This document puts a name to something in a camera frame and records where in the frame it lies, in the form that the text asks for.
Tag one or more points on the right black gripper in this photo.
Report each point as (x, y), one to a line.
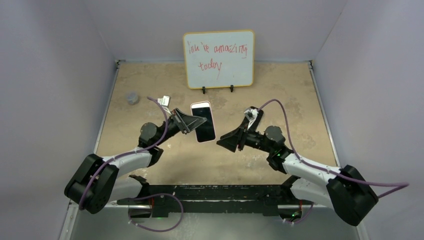
(232, 140)

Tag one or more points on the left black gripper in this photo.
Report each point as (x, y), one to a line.
(185, 122)

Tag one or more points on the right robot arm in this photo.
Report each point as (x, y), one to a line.
(340, 189)

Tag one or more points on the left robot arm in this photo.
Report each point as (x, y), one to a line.
(97, 180)

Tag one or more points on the black whiteboard stand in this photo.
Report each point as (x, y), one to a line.
(230, 88)

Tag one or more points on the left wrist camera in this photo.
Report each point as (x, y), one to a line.
(164, 101)

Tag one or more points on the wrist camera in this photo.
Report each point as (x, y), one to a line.
(251, 116)
(164, 101)

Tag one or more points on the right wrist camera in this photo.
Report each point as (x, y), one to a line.
(251, 116)

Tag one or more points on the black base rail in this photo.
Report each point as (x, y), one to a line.
(267, 200)

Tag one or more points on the white board with yellow frame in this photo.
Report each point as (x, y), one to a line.
(219, 59)

